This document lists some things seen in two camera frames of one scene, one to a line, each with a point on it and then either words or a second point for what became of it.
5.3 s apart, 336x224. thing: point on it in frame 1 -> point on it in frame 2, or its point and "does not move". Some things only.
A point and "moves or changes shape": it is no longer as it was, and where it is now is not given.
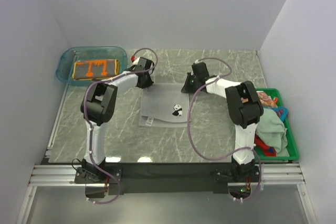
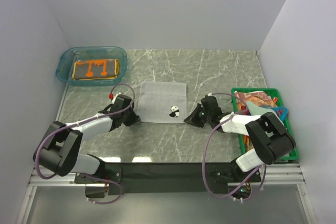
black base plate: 164,178 does not move
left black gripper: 148,84 -> 134,118
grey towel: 163,105 moves or changes shape
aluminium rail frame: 271,174 does not move
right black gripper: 186,88 -> 193,118
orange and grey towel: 94,69 does not move
